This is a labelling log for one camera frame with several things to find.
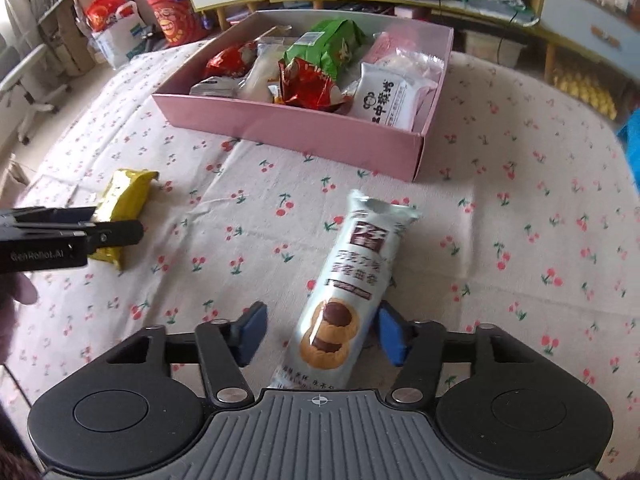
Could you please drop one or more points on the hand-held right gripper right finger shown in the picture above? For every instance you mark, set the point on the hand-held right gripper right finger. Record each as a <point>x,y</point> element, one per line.
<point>395,335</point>

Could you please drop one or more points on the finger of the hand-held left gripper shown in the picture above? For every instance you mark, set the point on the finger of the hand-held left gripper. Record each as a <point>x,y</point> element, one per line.
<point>45,216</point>
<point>117,234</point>

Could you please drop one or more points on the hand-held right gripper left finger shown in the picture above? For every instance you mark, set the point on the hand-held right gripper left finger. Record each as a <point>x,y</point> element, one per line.
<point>252,332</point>

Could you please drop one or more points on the yellow snack packet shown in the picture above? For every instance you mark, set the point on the yellow snack packet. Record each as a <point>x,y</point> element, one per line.
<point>127,195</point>

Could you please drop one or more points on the pale teal cookie packet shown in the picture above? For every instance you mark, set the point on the pale teal cookie packet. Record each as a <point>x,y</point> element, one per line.
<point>350,270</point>

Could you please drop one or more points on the orange and white snack packet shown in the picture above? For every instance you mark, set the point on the orange and white snack packet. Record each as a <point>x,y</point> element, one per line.
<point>215,87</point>

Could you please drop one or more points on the red snack packet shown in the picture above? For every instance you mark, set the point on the red snack packet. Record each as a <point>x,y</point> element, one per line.
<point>227,62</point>
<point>310,85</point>

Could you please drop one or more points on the pink cardboard box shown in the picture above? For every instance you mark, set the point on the pink cardboard box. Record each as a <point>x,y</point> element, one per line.
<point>300,130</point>

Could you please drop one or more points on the white pastry packet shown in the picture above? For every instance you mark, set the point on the white pastry packet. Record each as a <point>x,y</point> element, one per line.
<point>390,97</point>

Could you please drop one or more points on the green snack packet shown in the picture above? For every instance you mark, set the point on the green snack packet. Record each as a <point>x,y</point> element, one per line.
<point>325,45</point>

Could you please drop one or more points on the pink snack packet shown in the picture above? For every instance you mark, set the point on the pink snack packet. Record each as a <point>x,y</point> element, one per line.
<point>380,50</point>

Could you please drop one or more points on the person's left hand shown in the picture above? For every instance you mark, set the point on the person's left hand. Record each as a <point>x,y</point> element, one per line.
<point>22,290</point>

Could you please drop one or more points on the grey office chair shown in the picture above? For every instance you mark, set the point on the grey office chair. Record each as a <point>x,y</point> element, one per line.
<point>25,85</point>

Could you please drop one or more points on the cherry print tablecloth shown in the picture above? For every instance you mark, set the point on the cherry print tablecloth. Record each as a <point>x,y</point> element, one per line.
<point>500,210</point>

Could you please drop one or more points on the white shopping bag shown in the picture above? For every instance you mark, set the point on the white shopping bag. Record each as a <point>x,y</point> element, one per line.
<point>120,40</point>

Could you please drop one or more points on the storage shelf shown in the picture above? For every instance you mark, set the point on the storage shelf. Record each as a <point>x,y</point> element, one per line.
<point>70,20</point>

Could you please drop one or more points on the red gift bag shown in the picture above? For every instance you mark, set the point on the red gift bag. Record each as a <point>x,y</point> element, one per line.
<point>102,10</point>

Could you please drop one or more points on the red printed bag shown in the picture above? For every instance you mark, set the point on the red printed bag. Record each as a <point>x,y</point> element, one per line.
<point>175,20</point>

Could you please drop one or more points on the clear storage box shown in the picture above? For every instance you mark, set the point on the clear storage box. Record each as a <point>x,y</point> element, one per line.
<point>492,50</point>

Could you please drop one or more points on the yellow bumpy tray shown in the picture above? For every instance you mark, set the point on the yellow bumpy tray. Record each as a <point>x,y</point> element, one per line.
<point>585,87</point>

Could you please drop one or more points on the wooden cabinet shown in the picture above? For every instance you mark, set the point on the wooden cabinet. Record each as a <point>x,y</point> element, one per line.
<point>380,2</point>

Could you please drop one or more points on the pile of clothes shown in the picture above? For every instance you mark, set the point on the pile of clothes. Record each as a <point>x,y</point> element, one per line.
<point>490,0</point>

